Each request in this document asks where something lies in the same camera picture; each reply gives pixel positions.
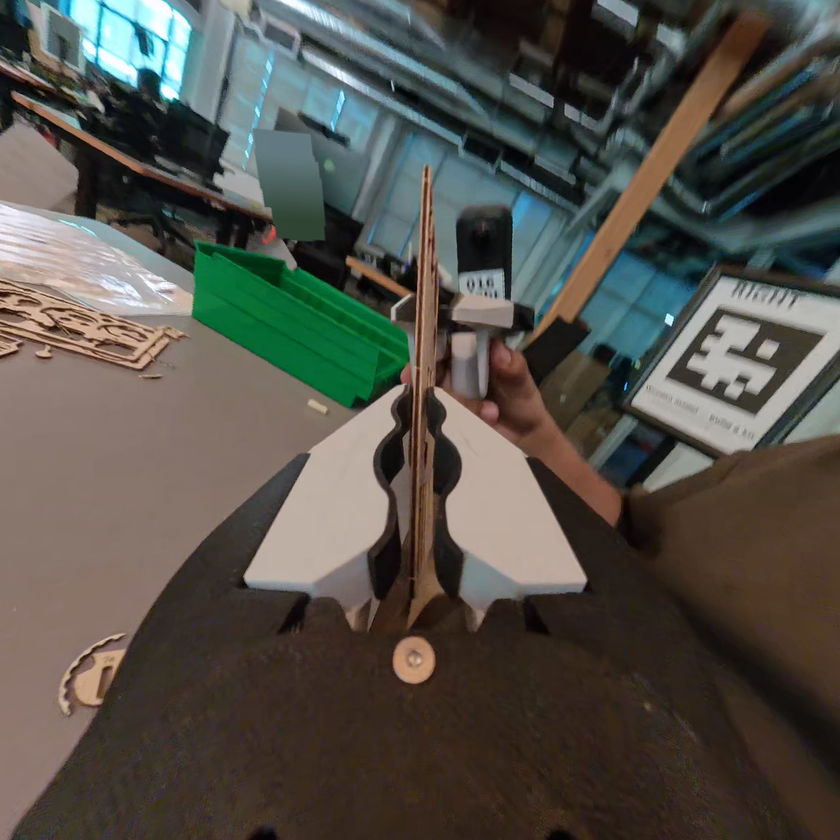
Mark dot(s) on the grey desk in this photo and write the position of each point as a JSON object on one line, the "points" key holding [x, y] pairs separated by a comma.
{"points": [[131, 492]]}

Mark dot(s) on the long wooden background table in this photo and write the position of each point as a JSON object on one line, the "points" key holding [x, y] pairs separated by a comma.
{"points": [[144, 170]]}

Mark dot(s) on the large clear plastic sheet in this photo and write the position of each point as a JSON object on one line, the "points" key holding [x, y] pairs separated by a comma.
{"points": [[85, 256]]}

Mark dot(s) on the wooden support post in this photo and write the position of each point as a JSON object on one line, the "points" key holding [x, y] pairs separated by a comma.
{"points": [[656, 177]]}

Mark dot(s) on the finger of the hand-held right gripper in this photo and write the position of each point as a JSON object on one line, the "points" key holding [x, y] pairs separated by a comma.
{"points": [[405, 313], [482, 313]]}

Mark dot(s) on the brown cardboard boxes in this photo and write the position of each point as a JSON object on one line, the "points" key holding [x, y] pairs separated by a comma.
{"points": [[577, 400]]}

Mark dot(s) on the person's right forearm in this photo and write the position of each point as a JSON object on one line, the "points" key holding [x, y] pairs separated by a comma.
{"points": [[577, 472]]}

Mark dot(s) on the green plastic bin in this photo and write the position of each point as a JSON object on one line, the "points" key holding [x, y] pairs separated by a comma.
{"points": [[275, 308]]}

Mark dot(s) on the small pale wax stick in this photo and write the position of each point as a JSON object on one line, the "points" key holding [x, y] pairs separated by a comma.
{"points": [[318, 406]]}

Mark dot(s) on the framed black-white marker sign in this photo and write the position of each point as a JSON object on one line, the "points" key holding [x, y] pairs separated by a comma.
{"points": [[741, 354]]}

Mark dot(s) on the stacked wooden part sheets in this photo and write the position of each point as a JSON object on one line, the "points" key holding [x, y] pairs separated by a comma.
{"points": [[85, 328]]}

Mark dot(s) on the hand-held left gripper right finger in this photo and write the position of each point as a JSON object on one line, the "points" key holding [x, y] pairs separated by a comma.
{"points": [[518, 525]]}

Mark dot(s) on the wooden puzzle part sheet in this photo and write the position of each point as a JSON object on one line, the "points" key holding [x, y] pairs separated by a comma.
{"points": [[423, 328]]}

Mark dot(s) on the person's brown shirt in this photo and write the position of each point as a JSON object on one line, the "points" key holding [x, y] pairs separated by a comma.
{"points": [[754, 590]]}

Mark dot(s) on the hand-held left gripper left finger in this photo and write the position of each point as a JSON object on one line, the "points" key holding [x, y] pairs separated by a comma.
{"points": [[315, 525]]}

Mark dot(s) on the person's right hand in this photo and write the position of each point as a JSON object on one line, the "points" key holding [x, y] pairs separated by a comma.
{"points": [[518, 400]]}

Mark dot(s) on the toothed wooden arc piece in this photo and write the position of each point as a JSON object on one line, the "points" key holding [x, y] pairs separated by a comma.
{"points": [[88, 682]]}

